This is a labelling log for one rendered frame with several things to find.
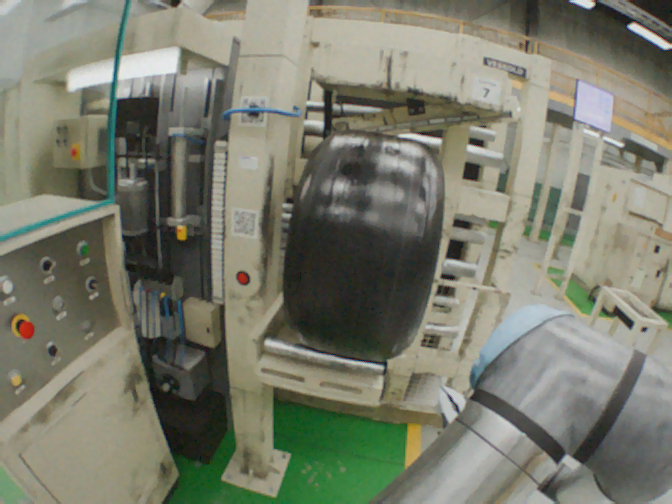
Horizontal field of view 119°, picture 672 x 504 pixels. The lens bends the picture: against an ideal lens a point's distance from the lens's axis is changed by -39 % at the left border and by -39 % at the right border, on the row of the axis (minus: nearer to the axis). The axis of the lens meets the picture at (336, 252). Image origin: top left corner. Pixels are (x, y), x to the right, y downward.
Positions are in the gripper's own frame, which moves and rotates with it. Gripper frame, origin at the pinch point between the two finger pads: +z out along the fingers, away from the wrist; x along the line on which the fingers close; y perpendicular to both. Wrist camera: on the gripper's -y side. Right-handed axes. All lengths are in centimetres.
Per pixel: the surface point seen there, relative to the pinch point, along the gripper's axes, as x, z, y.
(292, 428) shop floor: -31, 1, 123
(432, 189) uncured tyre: 11.6, 35.1, -18.9
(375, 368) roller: -4.1, 11.6, 20.4
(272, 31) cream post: -1, 87, -28
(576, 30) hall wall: 1127, 439, 60
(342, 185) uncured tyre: -3.6, 43.7, -16.5
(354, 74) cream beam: 26, 86, -11
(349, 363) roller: -9.2, 16.2, 21.6
